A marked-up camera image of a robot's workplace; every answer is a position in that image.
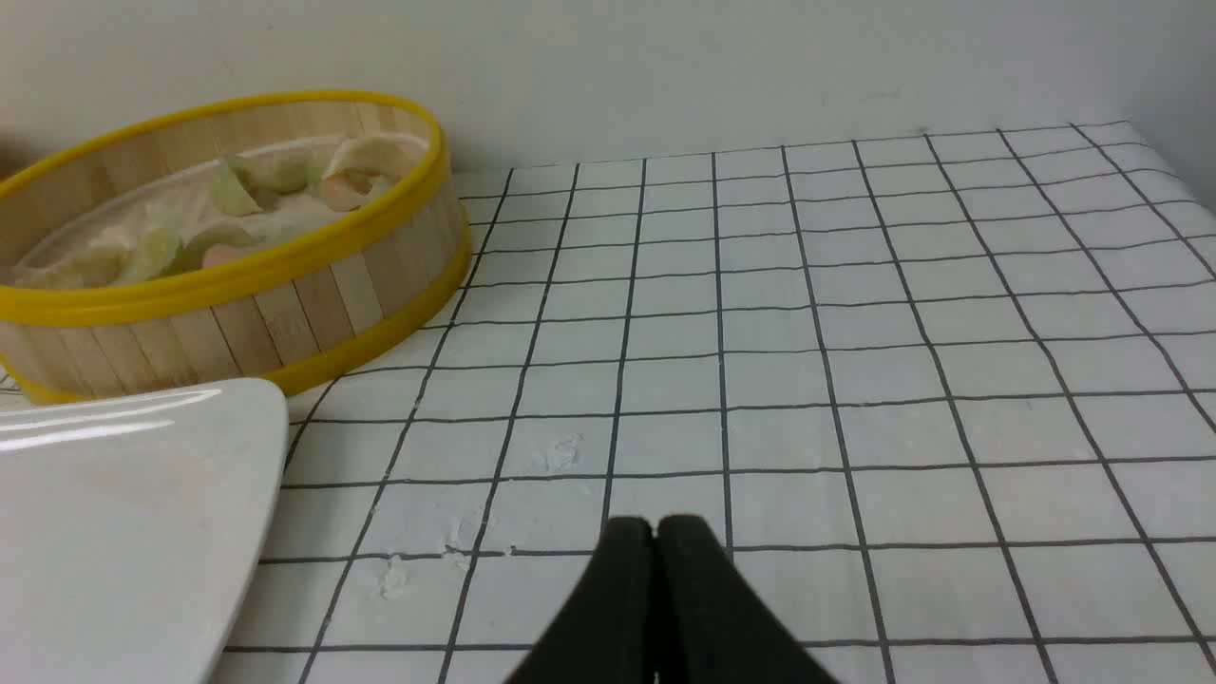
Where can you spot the green dumpling in steamer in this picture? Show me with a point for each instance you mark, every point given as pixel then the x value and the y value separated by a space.
pixel 232 188

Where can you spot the pink dumpling in steamer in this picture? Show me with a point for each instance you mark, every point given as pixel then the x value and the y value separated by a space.
pixel 347 190

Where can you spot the bamboo steamer basket yellow rim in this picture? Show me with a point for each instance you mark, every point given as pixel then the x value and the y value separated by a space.
pixel 298 315

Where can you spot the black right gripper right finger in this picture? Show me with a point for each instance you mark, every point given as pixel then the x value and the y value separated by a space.
pixel 713 627

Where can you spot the white square plate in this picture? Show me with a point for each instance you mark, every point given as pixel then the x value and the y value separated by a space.
pixel 131 529

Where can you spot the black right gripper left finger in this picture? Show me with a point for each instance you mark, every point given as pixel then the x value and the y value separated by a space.
pixel 600 632

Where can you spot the grid-patterned white tablecloth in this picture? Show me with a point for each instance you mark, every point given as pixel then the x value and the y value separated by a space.
pixel 948 401

